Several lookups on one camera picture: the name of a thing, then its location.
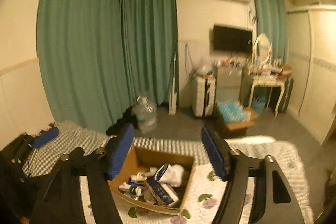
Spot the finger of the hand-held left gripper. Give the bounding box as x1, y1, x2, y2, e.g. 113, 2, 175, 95
25, 127, 60, 150

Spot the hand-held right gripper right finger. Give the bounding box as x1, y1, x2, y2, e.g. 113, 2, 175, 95
201, 125, 305, 224

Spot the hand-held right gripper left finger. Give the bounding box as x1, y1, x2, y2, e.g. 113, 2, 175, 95
31, 123, 135, 224

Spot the brown cardboard box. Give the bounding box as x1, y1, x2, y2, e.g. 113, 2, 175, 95
108, 147, 196, 215

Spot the large white tissue pack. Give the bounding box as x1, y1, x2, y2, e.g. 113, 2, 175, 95
146, 177, 182, 208

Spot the grey checked bed sheet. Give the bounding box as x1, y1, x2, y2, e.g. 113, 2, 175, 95
22, 120, 305, 178

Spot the clear water jug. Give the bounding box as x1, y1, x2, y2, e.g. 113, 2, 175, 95
131, 95, 158, 133

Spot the box with blue plastic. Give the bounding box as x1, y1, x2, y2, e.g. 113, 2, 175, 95
216, 99, 261, 139

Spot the white floral quilt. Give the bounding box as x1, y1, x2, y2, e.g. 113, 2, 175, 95
80, 136, 313, 224

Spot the light grey suitcase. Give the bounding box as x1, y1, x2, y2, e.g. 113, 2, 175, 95
192, 75, 216, 118

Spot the white dressing table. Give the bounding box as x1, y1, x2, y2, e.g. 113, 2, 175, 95
243, 73, 287, 116

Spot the clear plastic bag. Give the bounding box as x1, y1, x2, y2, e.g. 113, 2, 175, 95
196, 57, 214, 75

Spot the dark suitcase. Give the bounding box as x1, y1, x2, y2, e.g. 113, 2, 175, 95
278, 77, 295, 113

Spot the wide teal curtain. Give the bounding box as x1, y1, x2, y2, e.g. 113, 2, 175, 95
36, 0, 125, 134

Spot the cosmetics clutter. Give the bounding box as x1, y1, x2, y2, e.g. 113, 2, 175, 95
215, 54, 292, 78

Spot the white oval vanity mirror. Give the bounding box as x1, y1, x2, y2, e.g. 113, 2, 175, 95
252, 33, 272, 66

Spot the white louvered wardrobe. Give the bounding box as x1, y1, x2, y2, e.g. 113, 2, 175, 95
286, 5, 336, 145

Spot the narrow teal curtain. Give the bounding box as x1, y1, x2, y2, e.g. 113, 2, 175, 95
251, 0, 288, 65

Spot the hanging cable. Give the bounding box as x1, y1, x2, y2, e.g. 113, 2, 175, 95
184, 43, 193, 70

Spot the black wall television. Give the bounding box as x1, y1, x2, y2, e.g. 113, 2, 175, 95
213, 25, 253, 54

